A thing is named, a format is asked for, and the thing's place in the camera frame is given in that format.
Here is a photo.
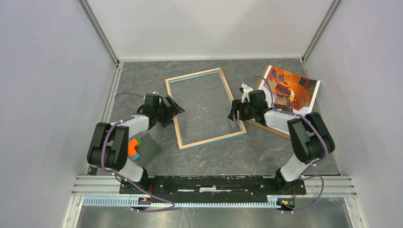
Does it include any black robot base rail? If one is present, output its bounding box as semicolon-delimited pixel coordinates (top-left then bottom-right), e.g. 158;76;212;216
117;175;307;204

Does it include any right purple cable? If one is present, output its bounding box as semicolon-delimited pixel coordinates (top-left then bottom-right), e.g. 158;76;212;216
245;75;330;215

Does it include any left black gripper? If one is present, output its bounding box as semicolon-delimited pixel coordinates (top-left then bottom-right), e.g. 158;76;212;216
155;96;185;129

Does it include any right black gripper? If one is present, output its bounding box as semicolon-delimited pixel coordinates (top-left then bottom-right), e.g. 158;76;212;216
227;99;256;122

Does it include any orange building block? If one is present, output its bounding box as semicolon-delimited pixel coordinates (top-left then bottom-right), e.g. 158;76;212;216
128;138;138;158

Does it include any wooden picture frame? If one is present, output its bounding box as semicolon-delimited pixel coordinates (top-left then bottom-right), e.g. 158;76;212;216
165;67;247;150

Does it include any brown frame backing board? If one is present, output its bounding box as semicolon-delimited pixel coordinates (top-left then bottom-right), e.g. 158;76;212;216
245;65;292;140

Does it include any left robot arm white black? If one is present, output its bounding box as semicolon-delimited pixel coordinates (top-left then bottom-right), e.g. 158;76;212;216
86;94;185;194

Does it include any aluminium frame rail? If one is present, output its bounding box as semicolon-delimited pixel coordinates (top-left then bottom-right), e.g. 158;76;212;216
72;175;357;209

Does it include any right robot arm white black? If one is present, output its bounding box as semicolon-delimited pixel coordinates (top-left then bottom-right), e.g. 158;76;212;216
228;90;336;194

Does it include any grey building block baseplate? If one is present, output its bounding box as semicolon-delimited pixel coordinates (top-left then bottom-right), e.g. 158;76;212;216
135;134;163;167

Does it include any purple cable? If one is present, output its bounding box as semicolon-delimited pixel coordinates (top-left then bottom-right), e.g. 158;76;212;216
245;75;330;215
100;92;176;213

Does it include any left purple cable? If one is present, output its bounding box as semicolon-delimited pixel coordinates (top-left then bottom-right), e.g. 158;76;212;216
100;92;176;213

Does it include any hot air balloon photo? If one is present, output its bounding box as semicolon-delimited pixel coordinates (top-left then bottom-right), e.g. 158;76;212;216
251;65;321;136

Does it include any blue building block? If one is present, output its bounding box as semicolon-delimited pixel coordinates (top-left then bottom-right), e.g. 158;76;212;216
132;153;140;161

